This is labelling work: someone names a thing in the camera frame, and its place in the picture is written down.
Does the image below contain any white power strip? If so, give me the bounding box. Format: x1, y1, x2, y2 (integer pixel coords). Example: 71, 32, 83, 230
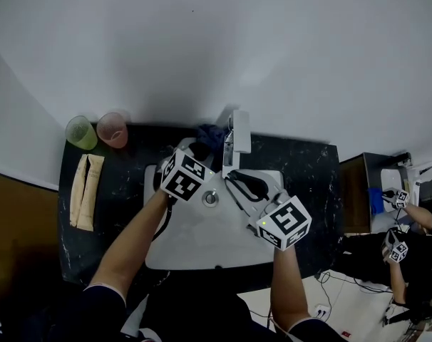
313, 304, 331, 321

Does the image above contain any green plastic cup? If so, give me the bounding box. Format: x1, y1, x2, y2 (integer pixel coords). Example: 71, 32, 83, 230
65, 115, 98, 152

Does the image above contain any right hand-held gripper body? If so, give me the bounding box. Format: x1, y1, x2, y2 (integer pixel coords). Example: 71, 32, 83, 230
225, 179, 313, 252

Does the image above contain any pink plastic cup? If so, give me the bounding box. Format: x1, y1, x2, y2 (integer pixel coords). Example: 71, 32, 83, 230
96, 111, 129, 150

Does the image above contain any chrome sink faucet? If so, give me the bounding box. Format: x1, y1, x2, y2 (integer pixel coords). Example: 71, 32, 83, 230
221, 109, 253, 179

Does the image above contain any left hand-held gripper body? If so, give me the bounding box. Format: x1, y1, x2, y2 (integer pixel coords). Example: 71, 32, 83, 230
155, 137, 215, 203

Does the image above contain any person's right forearm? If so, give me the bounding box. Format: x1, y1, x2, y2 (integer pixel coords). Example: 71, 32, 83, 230
270, 243, 312, 329

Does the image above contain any brown wooden cabinet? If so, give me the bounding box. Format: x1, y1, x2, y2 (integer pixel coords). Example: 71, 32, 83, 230
338, 152, 372, 235

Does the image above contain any beige paper packet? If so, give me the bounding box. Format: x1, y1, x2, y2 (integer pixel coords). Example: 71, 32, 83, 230
79, 154, 105, 232
69, 154, 90, 229

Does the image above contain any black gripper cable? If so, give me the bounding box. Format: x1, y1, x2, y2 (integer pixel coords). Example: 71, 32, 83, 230
150, 195, 178, 242

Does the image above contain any white ceramic sink basin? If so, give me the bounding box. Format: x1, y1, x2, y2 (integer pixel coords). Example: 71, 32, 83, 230
143, 162, 285, 271

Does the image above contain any another person's forearm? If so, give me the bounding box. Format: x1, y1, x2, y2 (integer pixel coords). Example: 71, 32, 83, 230
403, 202, 432, 229
389, 261, 408, 306

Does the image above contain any person's left forearm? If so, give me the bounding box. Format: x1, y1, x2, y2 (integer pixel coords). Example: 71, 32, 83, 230
88, 190, 171, 299

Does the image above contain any person's dark clothing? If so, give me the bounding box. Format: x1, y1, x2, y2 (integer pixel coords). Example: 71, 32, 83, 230
0, 282, 349, 342

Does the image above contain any bright blue cloth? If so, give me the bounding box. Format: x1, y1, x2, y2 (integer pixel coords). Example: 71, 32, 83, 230
366, 187, 385, 216

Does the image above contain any dark blue cloth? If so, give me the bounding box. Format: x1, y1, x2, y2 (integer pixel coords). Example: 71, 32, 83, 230
195, 122, 227, 153

